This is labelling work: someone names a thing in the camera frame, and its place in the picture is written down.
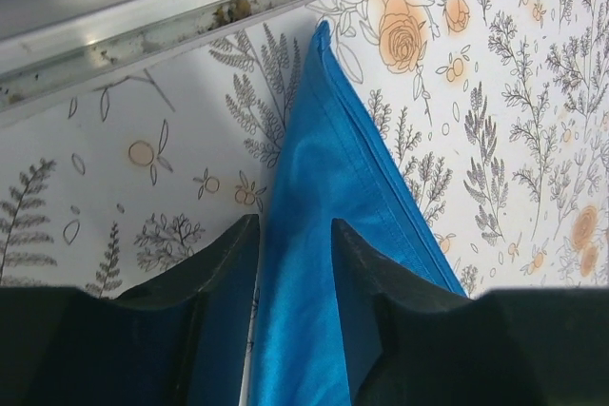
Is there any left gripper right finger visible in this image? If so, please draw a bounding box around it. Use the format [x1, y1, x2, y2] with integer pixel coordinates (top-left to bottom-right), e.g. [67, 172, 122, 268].
[331, 220, 608, 405]

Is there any blue cloth napkin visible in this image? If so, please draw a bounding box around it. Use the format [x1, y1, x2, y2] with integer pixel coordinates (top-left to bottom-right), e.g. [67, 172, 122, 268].
[248, 22, 462, 406]

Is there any floral tablecloth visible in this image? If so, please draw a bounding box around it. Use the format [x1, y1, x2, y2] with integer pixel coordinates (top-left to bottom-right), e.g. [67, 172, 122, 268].
[0, 0, 609, 300]

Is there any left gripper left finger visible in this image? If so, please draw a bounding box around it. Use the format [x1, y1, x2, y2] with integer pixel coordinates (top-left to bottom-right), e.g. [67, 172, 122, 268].
[1, 215, 260, 405]

